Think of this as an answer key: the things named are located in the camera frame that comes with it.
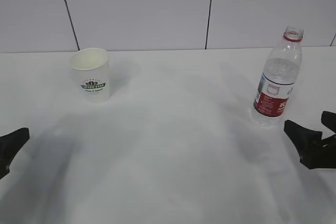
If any white paper cup green logo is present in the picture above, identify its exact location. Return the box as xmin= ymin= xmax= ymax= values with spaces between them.
xmin=70 ymin=48 xmax=110 ymax=103

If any clear water bottle red label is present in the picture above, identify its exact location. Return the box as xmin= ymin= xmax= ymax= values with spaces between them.
xmin=251 ymin=26 xmax=304 ymax=127

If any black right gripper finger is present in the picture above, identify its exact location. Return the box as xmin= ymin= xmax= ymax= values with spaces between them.
xmin=321 ymin=111 xmax=336 ymax=130
xmin=284 ymin=120 xmax=335 ymax=169

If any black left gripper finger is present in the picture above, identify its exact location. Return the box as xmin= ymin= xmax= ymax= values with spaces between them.
xmin=0 ymin=127 xmax=30 ymax=179

